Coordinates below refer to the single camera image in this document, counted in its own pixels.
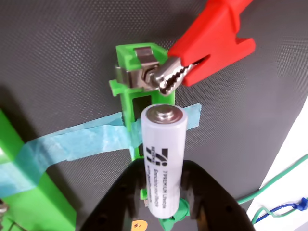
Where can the green battery holder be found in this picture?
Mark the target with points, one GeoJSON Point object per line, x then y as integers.
{"type": "Point", "coordinates": [122, 55]}

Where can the red alligator clip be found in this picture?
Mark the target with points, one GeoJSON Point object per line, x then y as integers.
{"type": "Point", "coordinates": [211, 48]}

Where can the green alligator clip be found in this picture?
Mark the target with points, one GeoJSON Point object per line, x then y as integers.
{"type": "Point", "coordinates": [168, 225]}

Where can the white AA battery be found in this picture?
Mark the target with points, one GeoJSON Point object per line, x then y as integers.
{"type": "Point", "coordinates": [163, 144]}

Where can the orange sticker lightning mark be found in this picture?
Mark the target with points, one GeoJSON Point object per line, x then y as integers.
{"type": "Point", "coordinates": [139, 226]}

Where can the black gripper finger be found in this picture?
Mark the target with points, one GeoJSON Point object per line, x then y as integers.
{"type": "Point", "coordinates": [216, 207]}
{"type": "Point", "coordinates": [118, 204]}

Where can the dark grey work mat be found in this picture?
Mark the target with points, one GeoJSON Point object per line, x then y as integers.
{"type": "Point", "coordinates": [72, 60]}

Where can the green connector block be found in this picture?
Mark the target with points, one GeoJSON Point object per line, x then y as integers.
{"type": "Point", "coordinates": [36, 209]}

